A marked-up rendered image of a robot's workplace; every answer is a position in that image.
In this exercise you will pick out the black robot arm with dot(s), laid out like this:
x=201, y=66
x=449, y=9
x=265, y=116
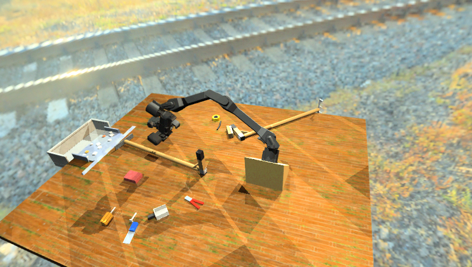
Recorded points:
x=270, y=153

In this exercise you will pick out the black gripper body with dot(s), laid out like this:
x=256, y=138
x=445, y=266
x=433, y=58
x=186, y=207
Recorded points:
x=156, y=138

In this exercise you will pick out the blue-handled scraper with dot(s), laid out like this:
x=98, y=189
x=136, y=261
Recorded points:
x=131, y=233

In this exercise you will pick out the pink cube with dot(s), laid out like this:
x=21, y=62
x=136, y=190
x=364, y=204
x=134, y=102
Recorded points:
x=133, y=176

